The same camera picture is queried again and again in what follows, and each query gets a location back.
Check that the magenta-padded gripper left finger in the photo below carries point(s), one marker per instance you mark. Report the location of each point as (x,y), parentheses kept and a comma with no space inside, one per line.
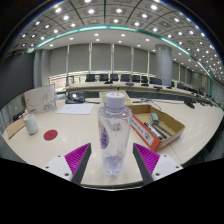
(77,158)

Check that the clear plastic water bottle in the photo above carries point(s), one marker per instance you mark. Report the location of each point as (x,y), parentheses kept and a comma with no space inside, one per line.
(114,140)

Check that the group of ceiling lights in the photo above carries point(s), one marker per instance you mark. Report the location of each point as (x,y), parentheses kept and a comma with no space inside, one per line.
(118,10)

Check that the white paper sheet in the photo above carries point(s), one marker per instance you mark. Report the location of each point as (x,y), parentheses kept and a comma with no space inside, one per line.
(76,108)

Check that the white ceramic cup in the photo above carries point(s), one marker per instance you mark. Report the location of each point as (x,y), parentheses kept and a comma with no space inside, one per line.
(31,125)

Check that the grey board eraser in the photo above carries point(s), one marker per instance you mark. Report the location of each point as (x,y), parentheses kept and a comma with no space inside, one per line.
(154,118)

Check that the group of black office chairs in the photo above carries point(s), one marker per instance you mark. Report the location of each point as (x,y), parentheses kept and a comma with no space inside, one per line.
(125,78)

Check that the white paper carton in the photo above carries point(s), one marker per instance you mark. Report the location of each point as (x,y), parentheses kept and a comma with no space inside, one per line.
(40,99)

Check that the flat round red coaster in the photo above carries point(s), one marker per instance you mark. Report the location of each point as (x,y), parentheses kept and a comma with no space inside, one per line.
(50,135)

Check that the black marker pen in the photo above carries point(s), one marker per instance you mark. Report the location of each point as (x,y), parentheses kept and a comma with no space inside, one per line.
(153,130)
(165,130)

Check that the orange open cardboard box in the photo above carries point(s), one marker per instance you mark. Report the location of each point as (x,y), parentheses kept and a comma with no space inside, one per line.
(175,125)

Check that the long curved conference desk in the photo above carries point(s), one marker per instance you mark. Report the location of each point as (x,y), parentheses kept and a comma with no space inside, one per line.
(96,86)

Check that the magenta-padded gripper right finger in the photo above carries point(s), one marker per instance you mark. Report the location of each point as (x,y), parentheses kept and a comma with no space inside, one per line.
(146,159)

